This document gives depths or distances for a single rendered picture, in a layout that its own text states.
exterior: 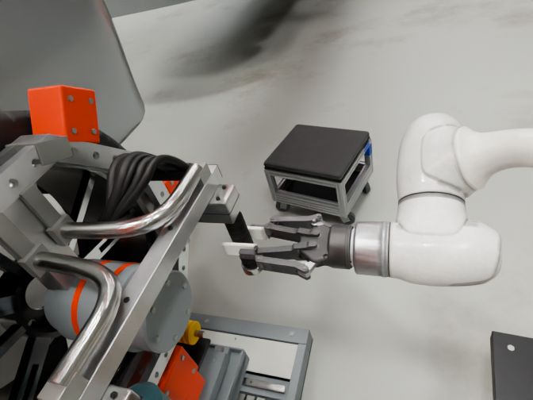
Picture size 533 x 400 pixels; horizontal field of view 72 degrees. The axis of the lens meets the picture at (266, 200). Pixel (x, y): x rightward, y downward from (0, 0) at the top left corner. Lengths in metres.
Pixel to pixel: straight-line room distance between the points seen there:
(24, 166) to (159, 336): 0.31
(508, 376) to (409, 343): 0.42
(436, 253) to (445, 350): 0.92
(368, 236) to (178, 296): 0.32
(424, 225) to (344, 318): 0.98
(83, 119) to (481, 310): 1.39
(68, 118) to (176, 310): 0.35
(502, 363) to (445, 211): 0.62
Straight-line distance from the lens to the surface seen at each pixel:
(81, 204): 0.82
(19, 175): 0.61
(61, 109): 0.67
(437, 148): 0.64
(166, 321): 0.63
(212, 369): 1.29
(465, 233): 0.60
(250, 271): 0.74
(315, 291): 1.61
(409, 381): 1.43
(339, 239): 0.61
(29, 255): 0.61
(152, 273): 0.51
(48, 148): 0.64
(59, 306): 0.69
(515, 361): 1.17
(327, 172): 1.59
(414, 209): 0.61
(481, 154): 0.63
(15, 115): 0.72
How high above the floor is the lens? 1.32
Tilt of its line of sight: 40 degrees down
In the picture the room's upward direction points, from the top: 18 degrees counter-clockwise
